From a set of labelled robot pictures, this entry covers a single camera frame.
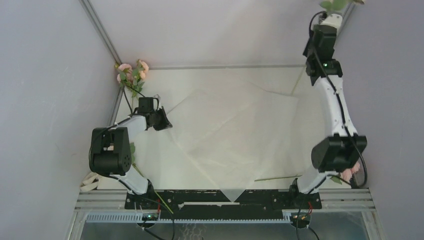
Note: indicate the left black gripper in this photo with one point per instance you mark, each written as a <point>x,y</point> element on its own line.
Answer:
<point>166,124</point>

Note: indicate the pink flower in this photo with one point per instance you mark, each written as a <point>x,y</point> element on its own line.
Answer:
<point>337,5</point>
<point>134,155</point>
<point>346,175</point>

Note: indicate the pink flower two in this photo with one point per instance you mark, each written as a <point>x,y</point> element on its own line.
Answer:
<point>139,75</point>

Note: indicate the white wrapping paper sheet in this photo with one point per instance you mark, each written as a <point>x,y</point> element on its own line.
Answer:
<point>232,129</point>

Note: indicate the pink flower one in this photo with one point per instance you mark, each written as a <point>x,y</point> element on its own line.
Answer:
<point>123,79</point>

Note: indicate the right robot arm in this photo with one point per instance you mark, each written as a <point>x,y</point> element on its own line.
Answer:
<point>339,154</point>

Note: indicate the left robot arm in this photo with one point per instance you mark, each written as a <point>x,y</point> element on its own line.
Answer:
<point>110,152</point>

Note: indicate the cream ribbon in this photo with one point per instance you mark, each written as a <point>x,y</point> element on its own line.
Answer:
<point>89,183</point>

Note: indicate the left circuit board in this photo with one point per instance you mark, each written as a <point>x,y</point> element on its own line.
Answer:
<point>150,217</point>

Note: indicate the circuit board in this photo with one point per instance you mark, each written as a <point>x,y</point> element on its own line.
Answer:
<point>150,217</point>
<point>301,218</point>

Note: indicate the right circuit board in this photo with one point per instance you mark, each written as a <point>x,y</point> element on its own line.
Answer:
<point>301,218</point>

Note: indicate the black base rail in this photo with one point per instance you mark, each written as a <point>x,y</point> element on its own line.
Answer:
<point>262,203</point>

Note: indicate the white slotted cable duct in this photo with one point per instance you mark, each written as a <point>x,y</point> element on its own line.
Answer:
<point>115,217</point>

